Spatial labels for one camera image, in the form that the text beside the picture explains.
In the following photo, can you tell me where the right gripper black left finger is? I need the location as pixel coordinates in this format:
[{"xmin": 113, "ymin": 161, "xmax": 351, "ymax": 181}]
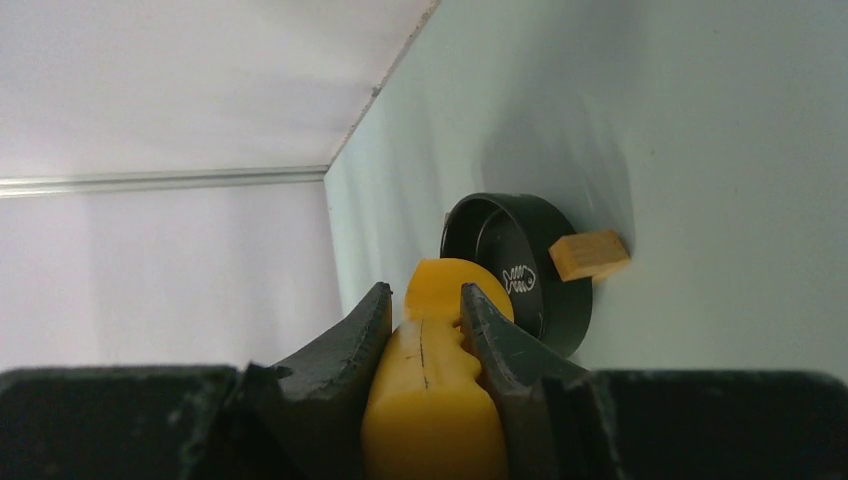
[{"xmin": 1, "ymin": 282, "xmax": 392, "ymax": 479}]

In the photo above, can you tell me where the black bowl fishbone print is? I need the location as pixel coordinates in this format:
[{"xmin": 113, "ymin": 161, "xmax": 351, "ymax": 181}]
[{"xmin": 440, "ymin": 193, "xmax": 594, "ymax": 357}]

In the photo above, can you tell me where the wooden bowl stand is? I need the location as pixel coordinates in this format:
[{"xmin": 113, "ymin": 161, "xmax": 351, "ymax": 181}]
[{"xmin": 548, "ymin": 230, "xmax": 631, "ymax": 284}]

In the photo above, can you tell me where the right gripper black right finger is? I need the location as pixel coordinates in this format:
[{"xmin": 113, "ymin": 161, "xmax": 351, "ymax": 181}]
[{"xmin": 460, "ymin": 284, "xmax": 847, "ymax": 479}]

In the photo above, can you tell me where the yellow plastic food scoop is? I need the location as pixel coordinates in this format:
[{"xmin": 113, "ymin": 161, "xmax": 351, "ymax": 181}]
[{"xmin": 361, "ymin": 258, "xmax": 514, "ymax": 479}]

